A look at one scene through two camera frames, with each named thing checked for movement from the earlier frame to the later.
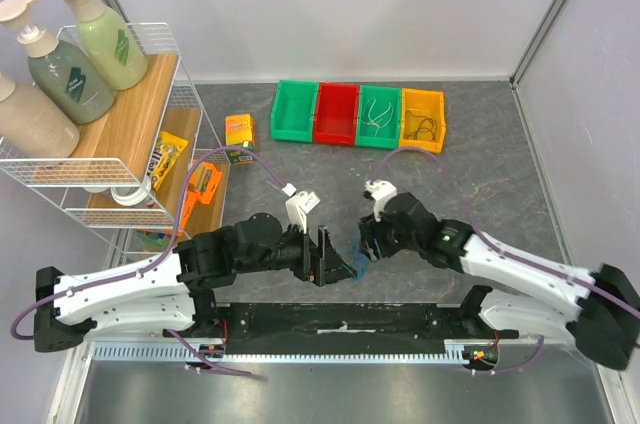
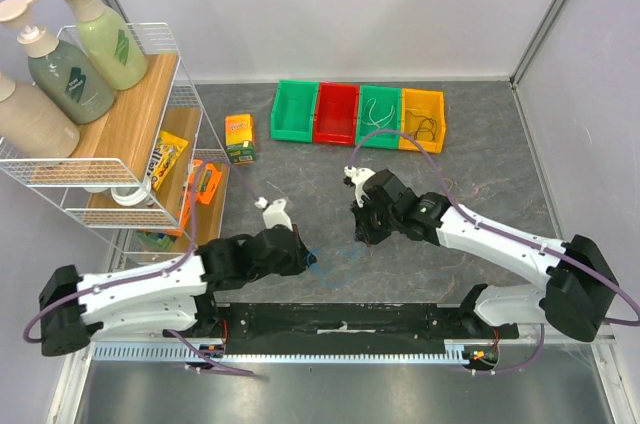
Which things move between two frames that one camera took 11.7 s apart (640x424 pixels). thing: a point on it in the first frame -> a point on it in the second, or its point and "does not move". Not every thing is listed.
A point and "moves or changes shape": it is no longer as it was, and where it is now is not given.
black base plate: x=348 y=327 does not move
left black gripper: x=322 y=263 -> x=299 y=262
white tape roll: x=136 y=199 does not move
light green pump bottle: x=104 y=36 does not move
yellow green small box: x=239 y=132 does not move
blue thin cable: x=362 y=261 moves or changes shape
